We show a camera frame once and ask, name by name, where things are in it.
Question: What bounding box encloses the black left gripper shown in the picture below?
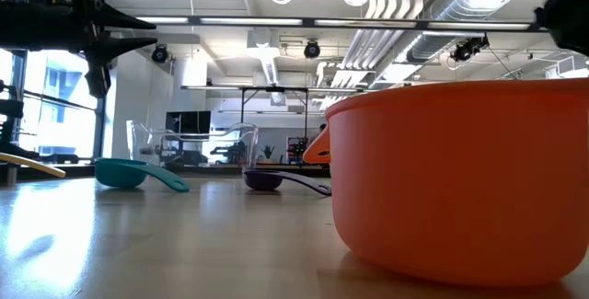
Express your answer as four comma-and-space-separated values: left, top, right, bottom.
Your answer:
45, 0, 158, 100

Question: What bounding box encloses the light blue measuring cup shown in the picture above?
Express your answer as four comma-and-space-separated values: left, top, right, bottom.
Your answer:
94, 157, 191, 194

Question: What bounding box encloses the dark blue measuring cup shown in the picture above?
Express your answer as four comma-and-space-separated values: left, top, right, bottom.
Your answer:
242, 168, 333, 197

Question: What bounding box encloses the clear plastic basket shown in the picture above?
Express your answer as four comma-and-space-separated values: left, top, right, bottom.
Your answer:
126, 120, 260, 172

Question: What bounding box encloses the black monitor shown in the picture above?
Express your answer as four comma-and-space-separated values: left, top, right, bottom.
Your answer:
165, 109, 213, 135

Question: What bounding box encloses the black overhead light bar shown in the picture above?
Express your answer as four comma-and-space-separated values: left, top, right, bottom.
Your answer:
133, 13, 551, 33

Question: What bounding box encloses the black ceiling-mounted camera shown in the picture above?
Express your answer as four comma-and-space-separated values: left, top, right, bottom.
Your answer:
303, 40, 322, 60
150, 43, 170, 64

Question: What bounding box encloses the black metal frame stand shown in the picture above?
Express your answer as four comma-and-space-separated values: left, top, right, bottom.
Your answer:
238, 86, 310, 153

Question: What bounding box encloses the silver ventilation duct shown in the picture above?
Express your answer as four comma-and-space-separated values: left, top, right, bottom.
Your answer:
404, 0, 537, 63

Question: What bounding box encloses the black overhead camera on mount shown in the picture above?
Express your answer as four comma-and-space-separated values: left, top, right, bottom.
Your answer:
449, 35, 491, 63

